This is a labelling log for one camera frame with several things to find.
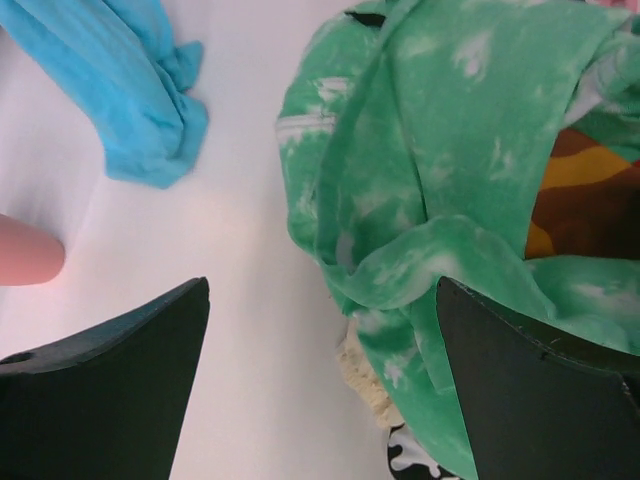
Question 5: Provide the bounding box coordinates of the pink patterned cloth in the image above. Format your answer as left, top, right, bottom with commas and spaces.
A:
587, 0, 637, 11

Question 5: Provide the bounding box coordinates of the black orange patterned cloth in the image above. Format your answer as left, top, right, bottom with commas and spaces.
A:
387, 424, 460, 480

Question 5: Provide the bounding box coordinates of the cream cloth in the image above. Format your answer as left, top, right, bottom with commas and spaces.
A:
336, 321, 404, 429

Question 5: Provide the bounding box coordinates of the green tie-dye cloth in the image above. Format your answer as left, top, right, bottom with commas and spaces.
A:
277, 1, 639, 479

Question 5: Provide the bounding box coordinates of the pink plastic cup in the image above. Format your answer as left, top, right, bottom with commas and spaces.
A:
1, 215, 66, 287

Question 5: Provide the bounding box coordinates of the blue cloth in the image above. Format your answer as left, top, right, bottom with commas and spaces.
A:
1, 1, 209, 189

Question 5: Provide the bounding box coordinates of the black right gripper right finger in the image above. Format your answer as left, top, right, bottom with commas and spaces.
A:
437, 277, 639, 479

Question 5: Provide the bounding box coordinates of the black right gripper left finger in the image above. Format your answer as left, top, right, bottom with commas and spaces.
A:
1, 278, 210, 479

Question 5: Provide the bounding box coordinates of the orange camouflage cloth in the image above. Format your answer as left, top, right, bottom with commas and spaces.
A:
525, 128, 639, 260

